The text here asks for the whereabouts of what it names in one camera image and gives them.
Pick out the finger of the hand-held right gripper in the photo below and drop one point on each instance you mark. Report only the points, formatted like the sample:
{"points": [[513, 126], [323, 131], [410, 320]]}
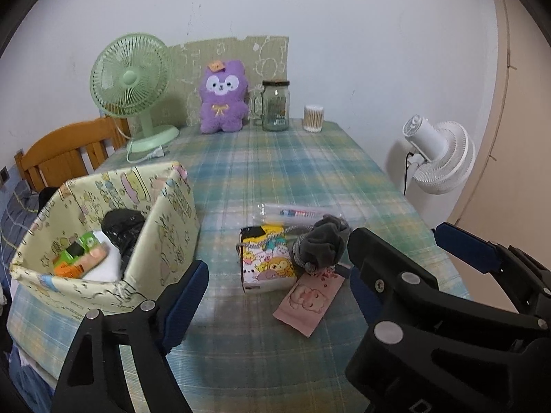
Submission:
{"points": [[400, 292], [469, 245]]}

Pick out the plaid tablecloth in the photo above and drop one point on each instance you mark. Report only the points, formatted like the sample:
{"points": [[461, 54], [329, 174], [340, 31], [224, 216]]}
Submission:
{"points": [[280, 167]]}

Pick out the cartoon print tissue pack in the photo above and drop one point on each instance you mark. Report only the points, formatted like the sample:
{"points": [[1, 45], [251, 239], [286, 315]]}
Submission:
{"points": [[269, 266]]}

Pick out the beige door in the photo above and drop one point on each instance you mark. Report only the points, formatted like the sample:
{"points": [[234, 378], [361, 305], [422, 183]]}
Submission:
{"points": [[516, 116]]}

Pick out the cotton swab container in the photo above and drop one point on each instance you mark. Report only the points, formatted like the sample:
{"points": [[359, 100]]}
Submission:
{"points": [[313, 120]]}

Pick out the blue plaid pillow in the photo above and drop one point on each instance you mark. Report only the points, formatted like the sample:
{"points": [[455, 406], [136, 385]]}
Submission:
{"points": [[17, 219]]}

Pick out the grey cloth bundle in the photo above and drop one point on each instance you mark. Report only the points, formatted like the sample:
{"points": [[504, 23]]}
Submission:
{"points": [[323, 241]]}

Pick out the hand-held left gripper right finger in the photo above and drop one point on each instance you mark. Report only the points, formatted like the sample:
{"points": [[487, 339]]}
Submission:
{"points": [[363, 297]]}

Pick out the glass jar mug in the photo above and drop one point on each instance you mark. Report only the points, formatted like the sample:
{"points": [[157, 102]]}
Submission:
{"points": [[275, 107]]}

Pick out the white standing fan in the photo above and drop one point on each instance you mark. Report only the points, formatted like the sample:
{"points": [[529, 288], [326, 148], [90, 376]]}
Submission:
{"points": [[447, 159]]}

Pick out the peach small packet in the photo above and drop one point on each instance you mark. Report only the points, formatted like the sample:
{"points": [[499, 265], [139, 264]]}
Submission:
{"points": [[94, 257]]}

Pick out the clear pen pouch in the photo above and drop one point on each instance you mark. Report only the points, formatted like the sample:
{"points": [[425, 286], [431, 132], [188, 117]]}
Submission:
{"points": [[292, 213]]}

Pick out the yellow cartoon print storage box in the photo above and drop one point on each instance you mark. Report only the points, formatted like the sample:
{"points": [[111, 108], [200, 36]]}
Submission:
{"points": [[168, 228]]}

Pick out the wall socket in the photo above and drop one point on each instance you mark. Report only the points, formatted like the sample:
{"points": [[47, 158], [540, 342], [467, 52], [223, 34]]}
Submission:
{"points": [[3, 175]]}

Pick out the green patterned board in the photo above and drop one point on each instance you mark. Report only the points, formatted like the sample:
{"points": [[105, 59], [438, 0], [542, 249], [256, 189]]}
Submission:
{"points": [[185, 64]]}

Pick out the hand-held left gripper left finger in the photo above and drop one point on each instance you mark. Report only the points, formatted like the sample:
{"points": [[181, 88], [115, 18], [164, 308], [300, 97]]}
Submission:
{"points": [[185, 305]]}

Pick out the green desk fan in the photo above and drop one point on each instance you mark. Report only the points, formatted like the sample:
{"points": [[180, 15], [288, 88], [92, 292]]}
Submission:
{"points": [[129, 77]]}

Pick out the black crinkled soft bundle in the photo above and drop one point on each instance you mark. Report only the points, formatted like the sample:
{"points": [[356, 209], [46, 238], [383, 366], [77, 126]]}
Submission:
{"points": [[122, 228]]}

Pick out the black garment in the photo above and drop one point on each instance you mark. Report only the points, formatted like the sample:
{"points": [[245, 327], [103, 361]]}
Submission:
{"points": [[48, 200]]}

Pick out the green snack packet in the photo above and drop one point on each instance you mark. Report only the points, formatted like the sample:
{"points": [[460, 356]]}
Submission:
{"points": [[81, 245]]}

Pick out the pink cartoon packet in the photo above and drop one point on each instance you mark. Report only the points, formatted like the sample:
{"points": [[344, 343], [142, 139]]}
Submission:
{"points": [[305, 305]]}

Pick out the purple plush toy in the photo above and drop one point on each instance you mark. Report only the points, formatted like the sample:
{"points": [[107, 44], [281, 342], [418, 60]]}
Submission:
{"points": [[221, 99]]}

